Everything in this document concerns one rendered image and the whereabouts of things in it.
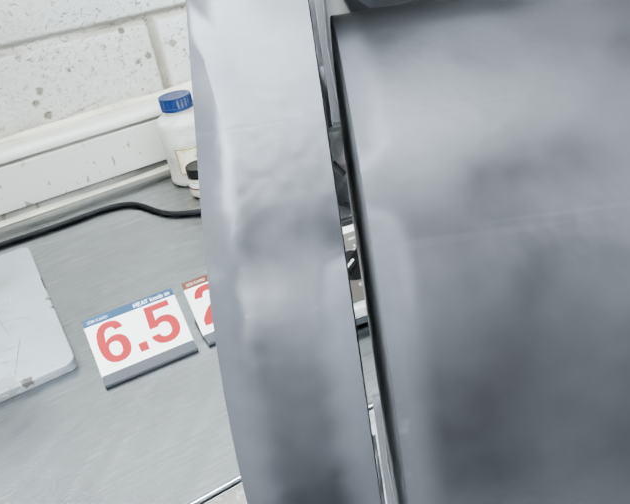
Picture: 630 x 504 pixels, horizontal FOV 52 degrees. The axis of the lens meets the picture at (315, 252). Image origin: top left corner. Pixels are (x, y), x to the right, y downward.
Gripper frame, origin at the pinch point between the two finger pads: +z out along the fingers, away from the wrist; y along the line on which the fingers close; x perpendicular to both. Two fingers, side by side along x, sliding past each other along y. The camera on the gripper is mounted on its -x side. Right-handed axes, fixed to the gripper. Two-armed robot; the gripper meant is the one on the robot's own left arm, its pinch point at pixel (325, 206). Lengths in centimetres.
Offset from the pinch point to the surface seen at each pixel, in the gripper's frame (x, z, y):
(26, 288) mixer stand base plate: -7.5, 27.6, 29.2
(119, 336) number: 3.2, 12.8, 19.9
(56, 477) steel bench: 13.3, 4.7, 27.0
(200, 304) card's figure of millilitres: 2.7, 13.3, 11.7
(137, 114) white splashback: -32, 42, 10
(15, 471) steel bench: 11.7, 6.5, 30.2
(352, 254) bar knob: 3.8, 5.6, -2.5
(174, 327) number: 4.1, 12.9, 14.8
